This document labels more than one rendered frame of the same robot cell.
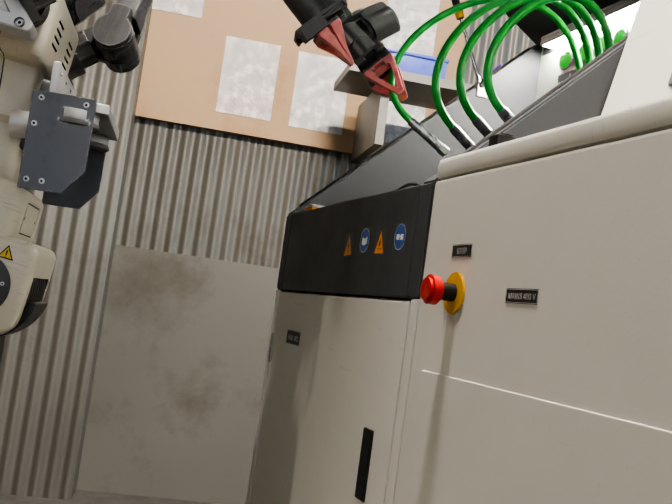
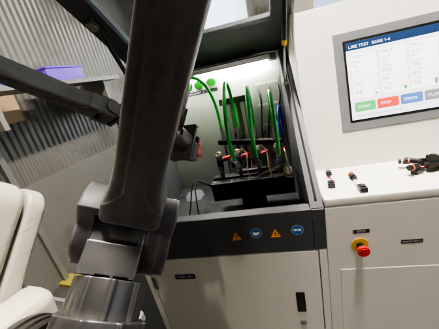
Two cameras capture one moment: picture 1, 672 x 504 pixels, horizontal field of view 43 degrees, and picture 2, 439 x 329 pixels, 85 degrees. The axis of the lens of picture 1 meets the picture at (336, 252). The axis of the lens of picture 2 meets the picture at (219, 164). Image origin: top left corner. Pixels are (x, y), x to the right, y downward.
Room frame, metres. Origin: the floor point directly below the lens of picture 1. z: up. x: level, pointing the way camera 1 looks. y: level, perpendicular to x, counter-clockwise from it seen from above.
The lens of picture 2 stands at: (1.04, 0.58, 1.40)
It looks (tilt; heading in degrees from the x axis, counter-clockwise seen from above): 20 degrees down; 302
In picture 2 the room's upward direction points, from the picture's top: 13 degrees counter-clockwise
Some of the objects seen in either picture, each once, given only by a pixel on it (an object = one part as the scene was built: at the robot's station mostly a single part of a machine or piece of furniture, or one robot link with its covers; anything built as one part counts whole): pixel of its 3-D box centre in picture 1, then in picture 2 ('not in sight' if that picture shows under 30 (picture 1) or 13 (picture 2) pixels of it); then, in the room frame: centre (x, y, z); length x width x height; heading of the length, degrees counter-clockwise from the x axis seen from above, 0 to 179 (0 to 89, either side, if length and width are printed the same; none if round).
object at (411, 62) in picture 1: (403, 71); not in sight; (2.98, -0.15, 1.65); 0.28 x 0.19 x 0.09; 100
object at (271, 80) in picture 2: not in sight; (269, 108); (1.40, -0.57, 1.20); 0.13 x 0.03 x 0.31; 19
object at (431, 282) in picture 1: (440, 290); (362, 249); (1.02, -0.13, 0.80); 0.05 x 0.04 x 0.05; 19
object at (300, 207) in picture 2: (349, 248); (221, 234); (1.46, -0.02, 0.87); 0.62 x 0.04 x 0.16; 19
